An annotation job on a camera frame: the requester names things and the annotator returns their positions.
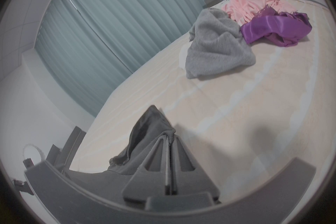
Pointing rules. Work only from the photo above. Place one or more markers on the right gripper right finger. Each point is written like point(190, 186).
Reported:
point(202, 186)

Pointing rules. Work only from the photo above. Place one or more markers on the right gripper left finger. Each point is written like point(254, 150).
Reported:
point(139, 183)

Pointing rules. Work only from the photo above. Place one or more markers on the black T-shirt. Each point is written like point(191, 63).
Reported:
point(147, 133)

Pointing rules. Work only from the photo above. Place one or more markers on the bed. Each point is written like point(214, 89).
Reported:
point(236, 112)

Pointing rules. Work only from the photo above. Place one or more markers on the black chest of drawers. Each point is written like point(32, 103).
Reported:
point(70, 146)

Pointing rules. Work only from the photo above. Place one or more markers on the blue-green curtain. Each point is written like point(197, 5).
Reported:
point(131, 2)
point(78, 60)

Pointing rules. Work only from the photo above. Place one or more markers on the grey garment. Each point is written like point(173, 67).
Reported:
point(215, 47)

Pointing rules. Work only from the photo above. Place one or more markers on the purple garment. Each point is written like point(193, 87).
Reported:
point(273, 27)

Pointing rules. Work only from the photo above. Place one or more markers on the pink garment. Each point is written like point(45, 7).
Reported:
point(249, 2)

